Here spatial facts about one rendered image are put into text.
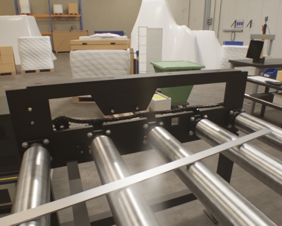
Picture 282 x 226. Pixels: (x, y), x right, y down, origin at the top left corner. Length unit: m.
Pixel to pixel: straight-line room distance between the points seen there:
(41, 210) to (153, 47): 4.35
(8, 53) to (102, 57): 5.24
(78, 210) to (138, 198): 0.26
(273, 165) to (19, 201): 0.89
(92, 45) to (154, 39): 1.29
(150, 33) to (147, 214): 4.34
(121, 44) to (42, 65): 5.20
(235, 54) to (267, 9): 6.27
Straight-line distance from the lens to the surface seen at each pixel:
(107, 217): 1.43
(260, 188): 2.41
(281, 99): 3.36
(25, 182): 0.83
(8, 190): 2.04
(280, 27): 13.02
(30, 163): 0.92
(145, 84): 1.09
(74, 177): 1.02
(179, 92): 3.79
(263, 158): 0.99
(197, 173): 0.81
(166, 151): 0.96
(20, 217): 0.69
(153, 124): 1.17
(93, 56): 4.38
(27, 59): 9.11
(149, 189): 2.13
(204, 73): 1.26
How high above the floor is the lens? 1.37
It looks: 20 degrees down
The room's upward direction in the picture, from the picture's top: straight up
